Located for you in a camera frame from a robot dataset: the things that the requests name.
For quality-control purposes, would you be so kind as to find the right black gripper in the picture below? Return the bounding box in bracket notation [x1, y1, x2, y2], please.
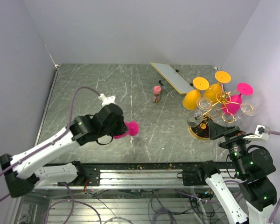
[209, 119, 255, 177]

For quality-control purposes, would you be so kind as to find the pink wine glass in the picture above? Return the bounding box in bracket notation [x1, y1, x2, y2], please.
[222, 83, 254, 115]
[113, 121, 140, 139]

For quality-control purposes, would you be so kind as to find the clear wine glass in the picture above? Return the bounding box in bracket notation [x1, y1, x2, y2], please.
[187, 97, 212, 127]
[240, 103, 257, 116]

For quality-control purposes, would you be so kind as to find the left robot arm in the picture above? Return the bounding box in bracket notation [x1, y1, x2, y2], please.
[0, 104, 127, 198]

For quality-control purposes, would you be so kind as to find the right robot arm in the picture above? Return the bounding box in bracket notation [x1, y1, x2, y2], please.
[196, 121, 277, 224]

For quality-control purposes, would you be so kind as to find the gold wine glass rack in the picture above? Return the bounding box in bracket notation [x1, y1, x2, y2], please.
[188, 89, 239, 140]

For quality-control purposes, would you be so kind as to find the orange wine glass right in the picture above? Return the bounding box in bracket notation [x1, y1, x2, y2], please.
[203, 70, 231, 101]

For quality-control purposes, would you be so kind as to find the orange wine glass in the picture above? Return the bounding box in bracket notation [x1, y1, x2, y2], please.
[203, 70, 231, 101]
[182, 77, 209, 110]

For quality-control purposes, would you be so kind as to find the orange wine glass left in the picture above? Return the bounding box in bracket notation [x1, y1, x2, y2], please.
[182, 77, 209, 110]

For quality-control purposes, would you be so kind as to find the small pink capped bottle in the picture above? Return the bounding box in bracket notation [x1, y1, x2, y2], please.
[153, 85, 161, 103]

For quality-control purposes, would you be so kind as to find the yellow framed tilted mirror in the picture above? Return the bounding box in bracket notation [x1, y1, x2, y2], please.
[150, 62, 194, 95]

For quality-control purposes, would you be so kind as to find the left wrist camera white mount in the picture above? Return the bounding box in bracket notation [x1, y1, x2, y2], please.
[98, 93, 116, 107]

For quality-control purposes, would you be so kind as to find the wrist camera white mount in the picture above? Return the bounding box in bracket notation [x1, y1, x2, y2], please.
[244, 125, 270, 141]
[98, 93, 116, 107]

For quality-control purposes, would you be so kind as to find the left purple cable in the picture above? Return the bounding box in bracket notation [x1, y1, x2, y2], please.
[0, 86, 100, 206]

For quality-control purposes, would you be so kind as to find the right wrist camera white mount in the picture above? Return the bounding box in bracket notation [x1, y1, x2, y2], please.
[244, 125, 270, 141]

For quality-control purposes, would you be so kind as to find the aluminium rail frame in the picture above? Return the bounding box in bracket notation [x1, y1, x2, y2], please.
[37, 163, 252, 189]

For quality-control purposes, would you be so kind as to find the floor cable bundle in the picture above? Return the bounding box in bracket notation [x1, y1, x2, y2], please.
[44, 186, 248, 224]

